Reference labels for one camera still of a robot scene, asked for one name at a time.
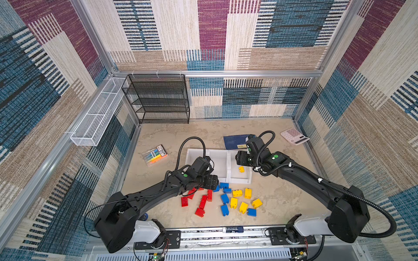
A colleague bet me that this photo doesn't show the blue long lego brick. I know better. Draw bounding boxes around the blue long lego brick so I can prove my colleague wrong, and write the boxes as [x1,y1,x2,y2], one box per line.
[219,182,229,189]

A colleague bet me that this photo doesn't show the red small lego brick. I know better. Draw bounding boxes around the red small lego brick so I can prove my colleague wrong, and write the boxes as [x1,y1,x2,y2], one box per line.
[186,189,196,199]

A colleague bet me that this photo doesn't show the yellow long lego brick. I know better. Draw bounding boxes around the yellow long lego brick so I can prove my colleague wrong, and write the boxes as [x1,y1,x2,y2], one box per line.
[233,190,243,197]

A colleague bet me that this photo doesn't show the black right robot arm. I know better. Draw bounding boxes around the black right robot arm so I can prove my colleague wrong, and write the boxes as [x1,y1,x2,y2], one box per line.
[235,134,397,243]

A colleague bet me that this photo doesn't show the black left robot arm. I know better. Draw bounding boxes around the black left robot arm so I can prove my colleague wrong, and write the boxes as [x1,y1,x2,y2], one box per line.
[94,137,219,253]

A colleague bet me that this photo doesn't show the white left bin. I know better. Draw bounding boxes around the white left bin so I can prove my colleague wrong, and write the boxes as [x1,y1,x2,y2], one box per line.
[185,149,210,179]

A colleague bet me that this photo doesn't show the white bin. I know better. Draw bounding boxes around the white bin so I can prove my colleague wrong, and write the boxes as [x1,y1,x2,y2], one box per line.
[185,149,210,179]
[228,150,252,184]
[206,149,229,183]

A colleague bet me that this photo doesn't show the white middle bin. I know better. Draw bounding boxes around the white middle bin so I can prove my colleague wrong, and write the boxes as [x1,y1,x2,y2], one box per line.
[206,149,229,183]

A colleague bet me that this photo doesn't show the blue book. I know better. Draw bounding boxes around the blue book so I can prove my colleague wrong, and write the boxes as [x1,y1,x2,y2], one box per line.
[223,134,254,150]

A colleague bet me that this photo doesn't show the white right bin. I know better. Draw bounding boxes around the white right bin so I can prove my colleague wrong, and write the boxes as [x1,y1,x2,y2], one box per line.
[228,150,252,184]

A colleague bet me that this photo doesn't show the pink calculator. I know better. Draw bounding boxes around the pink calculator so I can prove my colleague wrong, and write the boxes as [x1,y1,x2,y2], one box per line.
[280,128,310,146]

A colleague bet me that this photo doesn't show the red lego brick bottom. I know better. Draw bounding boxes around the red lego brick bottom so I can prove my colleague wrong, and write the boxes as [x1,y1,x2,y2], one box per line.
[195,208,205,218]

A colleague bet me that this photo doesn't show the pack of coloured markers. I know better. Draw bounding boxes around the pack of coloured markers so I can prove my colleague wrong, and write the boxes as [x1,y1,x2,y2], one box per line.
[142,145,168,166]

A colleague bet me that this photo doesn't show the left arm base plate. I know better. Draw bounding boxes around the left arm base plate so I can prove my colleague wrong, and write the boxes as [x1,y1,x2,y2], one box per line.
[134,230,181,250]

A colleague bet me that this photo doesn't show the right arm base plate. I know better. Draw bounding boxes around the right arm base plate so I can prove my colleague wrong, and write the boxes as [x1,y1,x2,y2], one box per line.
[265,226,317,246]

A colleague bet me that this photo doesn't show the black wire shelf rack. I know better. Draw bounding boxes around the black wire shelf rack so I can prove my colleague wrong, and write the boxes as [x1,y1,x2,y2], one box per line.
[121,74,190,124]

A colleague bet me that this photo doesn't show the aluminium front rail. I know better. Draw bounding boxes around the aluminium front rail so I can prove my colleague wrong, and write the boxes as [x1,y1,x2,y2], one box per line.
[81,223,370,261]

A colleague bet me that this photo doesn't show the white wire mesh basket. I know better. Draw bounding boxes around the white wire mesh basket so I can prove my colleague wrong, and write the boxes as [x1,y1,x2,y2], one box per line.
[70,78,125,147]

